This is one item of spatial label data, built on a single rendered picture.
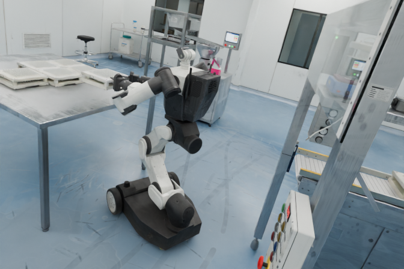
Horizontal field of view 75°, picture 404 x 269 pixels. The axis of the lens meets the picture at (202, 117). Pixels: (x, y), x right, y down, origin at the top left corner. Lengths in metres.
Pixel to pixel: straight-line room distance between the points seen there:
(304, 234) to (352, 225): 1.09
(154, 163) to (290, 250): 1.46
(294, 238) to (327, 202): 0.14
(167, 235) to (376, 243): 1.22
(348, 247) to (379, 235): 0.17
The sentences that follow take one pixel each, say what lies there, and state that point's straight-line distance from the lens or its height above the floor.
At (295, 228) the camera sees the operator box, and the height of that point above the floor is 1.13.
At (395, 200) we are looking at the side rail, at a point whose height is 0.88.
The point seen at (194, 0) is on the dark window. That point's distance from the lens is 6.96.
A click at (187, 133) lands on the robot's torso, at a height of 0.85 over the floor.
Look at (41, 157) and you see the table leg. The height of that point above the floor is 0.59.
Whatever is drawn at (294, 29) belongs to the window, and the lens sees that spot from 6.37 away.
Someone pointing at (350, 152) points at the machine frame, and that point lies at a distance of 0.73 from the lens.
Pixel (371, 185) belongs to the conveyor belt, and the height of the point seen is 0.86.
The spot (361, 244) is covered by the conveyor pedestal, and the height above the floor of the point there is 0.54.
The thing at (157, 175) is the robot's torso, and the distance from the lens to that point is 2.03.
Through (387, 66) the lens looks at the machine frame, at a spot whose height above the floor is 1.51.
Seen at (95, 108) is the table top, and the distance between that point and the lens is 1.92.
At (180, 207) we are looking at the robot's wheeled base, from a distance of 1.86.
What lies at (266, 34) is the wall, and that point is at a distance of 6.43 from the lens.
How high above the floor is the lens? 1.54
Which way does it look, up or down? 21 degrees down
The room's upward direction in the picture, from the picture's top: 12 degrees clockwise
